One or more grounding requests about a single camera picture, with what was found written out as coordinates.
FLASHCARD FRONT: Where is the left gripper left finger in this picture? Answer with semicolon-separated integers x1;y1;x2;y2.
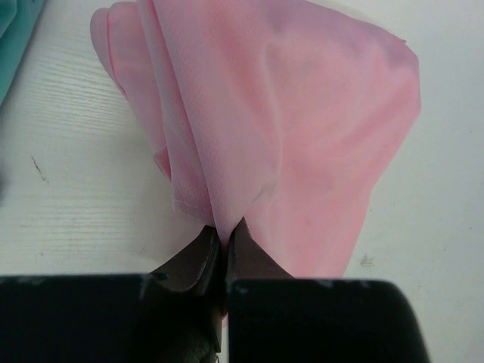
1;227;222;362

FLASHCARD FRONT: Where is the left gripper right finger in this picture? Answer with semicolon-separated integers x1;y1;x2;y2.
225;222;430;362

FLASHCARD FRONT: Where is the pink t-shirt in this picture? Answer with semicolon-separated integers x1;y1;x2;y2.
90;1;420;278

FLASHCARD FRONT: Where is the teal folded t-shirt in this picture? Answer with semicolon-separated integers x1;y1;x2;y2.
0;0;45;104

